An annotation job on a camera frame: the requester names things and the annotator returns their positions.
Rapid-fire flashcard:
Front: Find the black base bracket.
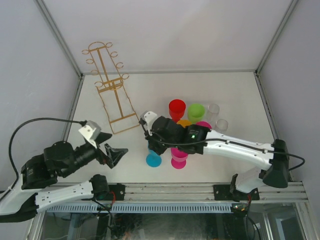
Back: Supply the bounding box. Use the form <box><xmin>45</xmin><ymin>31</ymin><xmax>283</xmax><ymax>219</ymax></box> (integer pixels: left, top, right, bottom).
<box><xmin>97</xmin><ymin>183</ymin><xmax>126</xmax><ymax>201</ymax></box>
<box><xmin>213</xmin><ymin>184</ymin><xmax>260</xmax><ymax>202</ymax></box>

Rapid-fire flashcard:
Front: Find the left black base bracket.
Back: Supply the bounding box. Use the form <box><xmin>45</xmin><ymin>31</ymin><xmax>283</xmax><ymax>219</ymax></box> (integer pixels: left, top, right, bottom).
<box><xmin>97</xmin><ymin>183</ymin><xmax>126</xmax><ymax>201</ymax></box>

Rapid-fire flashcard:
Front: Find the gold wire glass rack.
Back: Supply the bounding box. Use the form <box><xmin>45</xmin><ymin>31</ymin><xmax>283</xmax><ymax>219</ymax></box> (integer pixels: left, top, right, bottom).
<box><xmin>81</xmin><ymin>41</ymin><xmax>139</xmax><ymax>134</ymax></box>

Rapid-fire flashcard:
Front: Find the clear wine glass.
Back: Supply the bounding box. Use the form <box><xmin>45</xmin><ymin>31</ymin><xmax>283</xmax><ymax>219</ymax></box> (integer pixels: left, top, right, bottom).
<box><xmin>214</xmin><ymin>119</ymin><xmax>229</xmax><ymax>133</ymax></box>
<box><xmin>206</xmin><ymin>103</ymin><xmax>220</xmax><ymax>123</ymax></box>

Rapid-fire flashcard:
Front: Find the right black base bracket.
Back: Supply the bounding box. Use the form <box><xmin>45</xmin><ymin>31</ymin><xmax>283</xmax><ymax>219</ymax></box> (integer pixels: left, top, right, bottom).
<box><xmin>213</xmin><ymin>184</ymin><xmax>260</xmax><ymax>202</ymax></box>

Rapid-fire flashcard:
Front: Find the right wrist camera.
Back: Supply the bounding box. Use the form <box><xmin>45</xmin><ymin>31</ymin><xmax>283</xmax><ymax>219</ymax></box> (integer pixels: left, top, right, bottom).
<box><xmin>139</xmin><ymin>111</ymin><xmax>158</xmax><ymax>136</ymax></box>

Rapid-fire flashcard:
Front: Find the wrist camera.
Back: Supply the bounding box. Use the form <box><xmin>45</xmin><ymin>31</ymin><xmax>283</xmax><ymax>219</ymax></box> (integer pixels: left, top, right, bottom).
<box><xmin>139</xmin><ymin>111</ymin><xmax>158</xmax><ymax>136</ymax></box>
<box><xmin>78</xmin><ymin>120</ymin><xmax>101</xmax><ymax>149</ymax></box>

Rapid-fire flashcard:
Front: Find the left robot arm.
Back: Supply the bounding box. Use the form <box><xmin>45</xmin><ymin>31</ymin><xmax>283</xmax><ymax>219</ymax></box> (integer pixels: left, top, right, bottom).
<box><xmin>0</xmin><ymin>132</ymin><xmax>114</xmax><ymax>223</ymax></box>

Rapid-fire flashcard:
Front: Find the orange plastic wine glass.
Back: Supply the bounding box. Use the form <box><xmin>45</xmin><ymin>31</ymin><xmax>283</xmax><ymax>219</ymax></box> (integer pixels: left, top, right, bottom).
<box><xmin>177</xmin><ymin>119</ymin><xmax>192</xmax><ymax>128</ymax></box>

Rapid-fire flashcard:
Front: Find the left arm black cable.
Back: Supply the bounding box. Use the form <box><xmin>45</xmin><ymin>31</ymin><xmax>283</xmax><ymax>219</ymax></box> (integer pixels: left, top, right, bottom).
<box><xmin>0</xmin><ymin>117</ymin><xmax>87</xmax><ymax>201</ymax></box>

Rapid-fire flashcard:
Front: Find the green plastic wine glass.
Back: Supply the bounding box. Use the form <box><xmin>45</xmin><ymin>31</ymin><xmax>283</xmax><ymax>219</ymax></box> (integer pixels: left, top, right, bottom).
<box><xmin>187</xmin><ymin>103</ymin><xmax>206</xmax><ymax>124</ymax></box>

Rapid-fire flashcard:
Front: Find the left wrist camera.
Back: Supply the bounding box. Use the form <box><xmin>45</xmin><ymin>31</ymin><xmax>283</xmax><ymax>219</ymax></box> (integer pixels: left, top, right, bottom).
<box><xmin>78</xmin><ymin>120</ymin><xmax>101</xmax><ymax>149</ymax></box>

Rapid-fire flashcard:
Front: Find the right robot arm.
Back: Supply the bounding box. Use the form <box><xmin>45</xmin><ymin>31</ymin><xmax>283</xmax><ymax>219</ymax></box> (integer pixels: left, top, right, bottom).
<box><xmin>108</xmin><ymin>111</ymin><xmax>290</xmax><ymax>200</ymax></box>

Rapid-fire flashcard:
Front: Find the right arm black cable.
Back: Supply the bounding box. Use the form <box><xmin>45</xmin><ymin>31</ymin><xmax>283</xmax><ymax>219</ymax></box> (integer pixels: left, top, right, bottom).
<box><xmin>138</xmin><ymin>119</ymin><xmax>307</xmax><ymax>172</ymax></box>

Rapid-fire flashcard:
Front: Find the cyan plastic wine glass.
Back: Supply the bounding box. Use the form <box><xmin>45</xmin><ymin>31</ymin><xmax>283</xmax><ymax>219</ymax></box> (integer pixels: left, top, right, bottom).
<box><xmin>145</xmin><ymin>146</ymin><xmax>162</xmax><ymax>168</ymax></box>

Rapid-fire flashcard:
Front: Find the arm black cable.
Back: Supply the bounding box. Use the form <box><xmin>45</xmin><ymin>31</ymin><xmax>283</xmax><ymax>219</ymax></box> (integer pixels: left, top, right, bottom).
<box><xmin>0</xmin><ymin>117</ymin><xmax>87</xmax><ymax>201</ymax></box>
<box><xmin>138</xmin><ymin>119</ymin><xmax>307</xmax><ymax>172</ymax></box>

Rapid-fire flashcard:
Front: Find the aluminium mounting rail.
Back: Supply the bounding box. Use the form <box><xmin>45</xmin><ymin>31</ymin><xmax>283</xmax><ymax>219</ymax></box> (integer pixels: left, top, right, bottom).
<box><xmin>120</xmin><ymin>182</ymin><xmax>308</xmax><ymax>203</ymax></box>

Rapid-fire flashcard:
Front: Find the red plastic wine glass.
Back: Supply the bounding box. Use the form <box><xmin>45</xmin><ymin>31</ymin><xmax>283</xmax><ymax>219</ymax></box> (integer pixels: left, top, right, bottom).
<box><xmin>168</xmin><ymin>99</ymin><xmax>186</xmax><ymax>122</ymax></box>

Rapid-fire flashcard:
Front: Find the magenta wine glass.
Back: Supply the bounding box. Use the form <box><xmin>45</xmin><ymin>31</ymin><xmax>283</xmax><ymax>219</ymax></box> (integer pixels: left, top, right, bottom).
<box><xmin>170</xmin><ymin>148</ymin><xmax>188</xmax><ymax>170</ymax></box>
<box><xmin>195</xmin><ymin>121</ymin><xmax>212</xmax><ymax>132</ymax></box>

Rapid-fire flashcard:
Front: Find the blue slotted cable duct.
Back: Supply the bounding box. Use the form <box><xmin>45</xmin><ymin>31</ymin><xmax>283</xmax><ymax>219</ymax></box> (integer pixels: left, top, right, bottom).
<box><xmin>46</xmin><ymin>202</ymin><xmax>232</xmax><ymax>214</ymax></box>

